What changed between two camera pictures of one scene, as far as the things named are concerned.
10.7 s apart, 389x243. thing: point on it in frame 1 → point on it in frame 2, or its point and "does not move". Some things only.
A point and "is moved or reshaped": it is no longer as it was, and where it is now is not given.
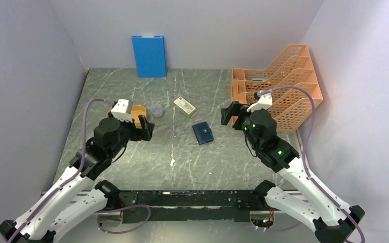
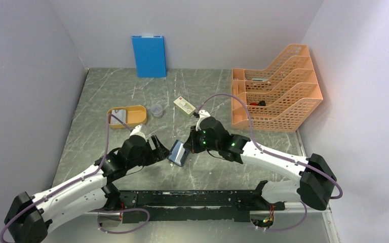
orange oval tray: (135, 111) does not move
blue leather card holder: (203, 132) is moved or reshaped
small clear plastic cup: (156, 110) does not move
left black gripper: (138, 133) → (154, 156)
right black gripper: (234, 109) → (191, 143)
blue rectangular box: (150, 56) does not move
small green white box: (184, 107) does not move
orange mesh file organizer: (293, 68) does not move
